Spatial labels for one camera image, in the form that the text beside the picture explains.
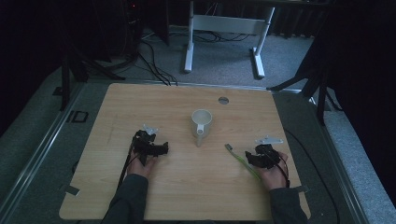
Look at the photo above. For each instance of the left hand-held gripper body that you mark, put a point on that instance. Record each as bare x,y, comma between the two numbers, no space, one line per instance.
144,144

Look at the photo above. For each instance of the aluminium floor rail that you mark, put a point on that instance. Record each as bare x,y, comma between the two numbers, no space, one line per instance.
40,140
339,165

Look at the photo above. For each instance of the white cup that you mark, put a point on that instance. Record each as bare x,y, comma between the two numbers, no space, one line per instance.
201,124

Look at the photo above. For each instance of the green toothbrush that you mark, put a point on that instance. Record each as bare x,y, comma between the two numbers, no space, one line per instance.
241,160

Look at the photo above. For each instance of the black metal stand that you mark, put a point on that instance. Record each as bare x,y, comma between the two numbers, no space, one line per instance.
321,96
65,84

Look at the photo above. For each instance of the white desk frame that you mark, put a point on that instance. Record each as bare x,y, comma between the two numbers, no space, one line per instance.
227,23

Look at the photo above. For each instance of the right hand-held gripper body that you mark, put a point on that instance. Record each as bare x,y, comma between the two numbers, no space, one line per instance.
267,155

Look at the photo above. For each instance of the person's right hand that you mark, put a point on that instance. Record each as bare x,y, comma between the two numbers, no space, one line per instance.
274,175

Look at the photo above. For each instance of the person's left hand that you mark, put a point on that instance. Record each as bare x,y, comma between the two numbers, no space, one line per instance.
142,166

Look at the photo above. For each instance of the grey tape piece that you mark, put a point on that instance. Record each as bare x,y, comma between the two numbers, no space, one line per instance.
302,188
71,189

